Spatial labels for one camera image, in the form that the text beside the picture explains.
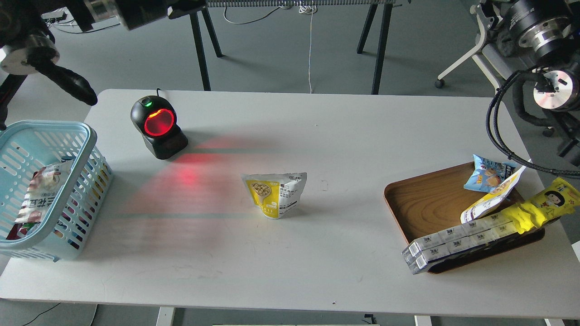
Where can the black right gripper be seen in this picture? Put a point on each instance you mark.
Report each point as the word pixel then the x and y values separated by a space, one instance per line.
pixel 541 32

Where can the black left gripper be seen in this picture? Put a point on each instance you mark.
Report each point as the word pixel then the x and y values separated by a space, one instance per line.
pixel 135 13

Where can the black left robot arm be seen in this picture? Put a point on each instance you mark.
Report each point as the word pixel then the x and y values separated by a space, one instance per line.
pixel 28 45

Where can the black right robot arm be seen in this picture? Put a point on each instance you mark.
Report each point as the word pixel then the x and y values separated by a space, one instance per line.
pixel 547 92

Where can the blue snack bag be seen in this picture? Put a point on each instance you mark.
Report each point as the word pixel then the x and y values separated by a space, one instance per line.
pixel 488 174

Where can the yellow cartoon snack bag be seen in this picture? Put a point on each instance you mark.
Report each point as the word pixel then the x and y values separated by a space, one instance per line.
pixel 557 200

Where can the light blue plastic basket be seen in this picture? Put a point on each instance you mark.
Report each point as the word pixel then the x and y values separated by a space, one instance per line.
pixel 71 208

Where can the red white snack bag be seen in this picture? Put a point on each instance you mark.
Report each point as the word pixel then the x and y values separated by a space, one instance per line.
pixel 38 194

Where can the clear boxed snack pack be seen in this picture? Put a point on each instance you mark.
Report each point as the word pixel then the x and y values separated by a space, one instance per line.
pixel 428 251

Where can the white office chair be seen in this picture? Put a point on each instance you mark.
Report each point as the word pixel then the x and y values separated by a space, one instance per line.
pixel 494 67

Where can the black barcode scanner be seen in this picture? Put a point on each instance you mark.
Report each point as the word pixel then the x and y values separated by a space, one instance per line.
pixel 156 120

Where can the black power adapter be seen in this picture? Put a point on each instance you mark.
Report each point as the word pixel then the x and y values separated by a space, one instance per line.
pixel 54 17

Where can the black table legs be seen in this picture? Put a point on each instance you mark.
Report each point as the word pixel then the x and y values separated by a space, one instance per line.
pixel 338 49

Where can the brown wooden tray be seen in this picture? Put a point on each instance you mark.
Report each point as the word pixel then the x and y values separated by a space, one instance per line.
pixel 425 204

